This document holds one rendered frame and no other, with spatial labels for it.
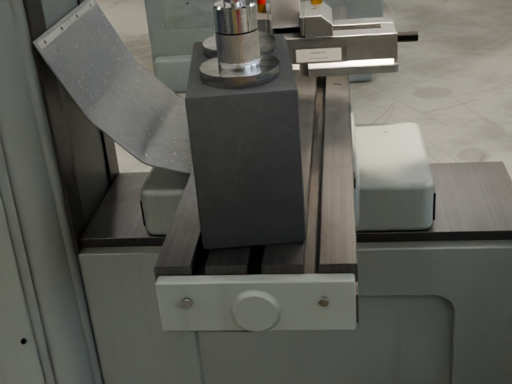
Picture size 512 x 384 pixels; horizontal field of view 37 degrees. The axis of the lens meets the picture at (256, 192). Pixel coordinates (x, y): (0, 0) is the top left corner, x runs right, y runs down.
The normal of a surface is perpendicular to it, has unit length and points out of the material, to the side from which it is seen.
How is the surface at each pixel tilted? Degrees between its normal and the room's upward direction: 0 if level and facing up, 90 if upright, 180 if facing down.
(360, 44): 90
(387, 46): 90
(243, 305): 90
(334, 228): 0
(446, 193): 0
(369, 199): 90
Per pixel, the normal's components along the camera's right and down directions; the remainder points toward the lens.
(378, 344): -0.09, 0.45
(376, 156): -0.07, -0.89
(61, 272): 0.68, 0.25
